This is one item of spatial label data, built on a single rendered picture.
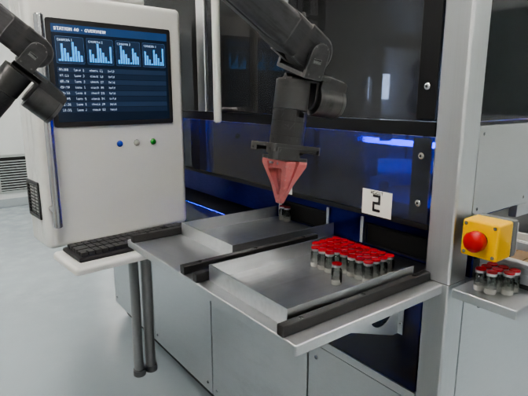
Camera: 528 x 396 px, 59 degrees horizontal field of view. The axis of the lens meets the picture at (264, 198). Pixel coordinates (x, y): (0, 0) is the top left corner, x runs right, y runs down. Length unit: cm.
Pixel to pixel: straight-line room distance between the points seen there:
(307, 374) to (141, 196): 79
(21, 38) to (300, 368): 110
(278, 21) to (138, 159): 102
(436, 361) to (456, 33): 67
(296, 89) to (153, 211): 103
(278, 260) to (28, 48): 67
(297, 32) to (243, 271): 54
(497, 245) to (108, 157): 115
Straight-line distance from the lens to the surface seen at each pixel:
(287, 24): 71
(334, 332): 82
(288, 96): 76
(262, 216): 148
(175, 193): 172
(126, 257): 142
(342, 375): 134
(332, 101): 81
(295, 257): 113
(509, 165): 115
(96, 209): 159
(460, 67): 97
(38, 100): 102
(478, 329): 122
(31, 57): 100
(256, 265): 106
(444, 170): 99
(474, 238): 94
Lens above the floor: 126
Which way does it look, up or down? 12 degrees down
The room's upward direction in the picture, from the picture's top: straight up
